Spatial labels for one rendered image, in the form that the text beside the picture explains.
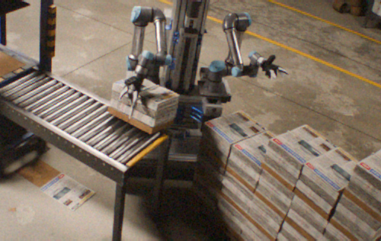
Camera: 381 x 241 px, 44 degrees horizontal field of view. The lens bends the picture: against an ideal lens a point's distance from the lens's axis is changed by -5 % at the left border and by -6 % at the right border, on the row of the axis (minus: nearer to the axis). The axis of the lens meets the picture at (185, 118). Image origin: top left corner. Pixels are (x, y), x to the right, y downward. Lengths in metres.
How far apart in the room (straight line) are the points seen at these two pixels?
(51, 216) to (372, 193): 2.34
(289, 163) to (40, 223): 1.89
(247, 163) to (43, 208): 1.61
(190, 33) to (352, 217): 1.83
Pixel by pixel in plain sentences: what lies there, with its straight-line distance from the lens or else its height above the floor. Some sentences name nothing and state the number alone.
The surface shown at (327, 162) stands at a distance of 3.06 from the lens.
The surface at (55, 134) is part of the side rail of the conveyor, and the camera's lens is 3.33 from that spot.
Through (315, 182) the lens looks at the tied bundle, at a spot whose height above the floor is 1.01.
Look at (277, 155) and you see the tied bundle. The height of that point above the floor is 1.00.
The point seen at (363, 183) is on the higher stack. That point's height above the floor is 1.21.
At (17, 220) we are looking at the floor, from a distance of 3.83.
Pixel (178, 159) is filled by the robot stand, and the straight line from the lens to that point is 4.12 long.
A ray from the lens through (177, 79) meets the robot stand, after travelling 3.96.
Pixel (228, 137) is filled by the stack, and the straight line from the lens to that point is 3.42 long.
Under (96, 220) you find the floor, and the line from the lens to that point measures 3.83.
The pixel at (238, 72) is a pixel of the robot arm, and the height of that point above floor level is 1.14.
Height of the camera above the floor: 2.76
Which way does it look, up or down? 33 degrees down
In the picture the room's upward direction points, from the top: 10 degrees clockwise
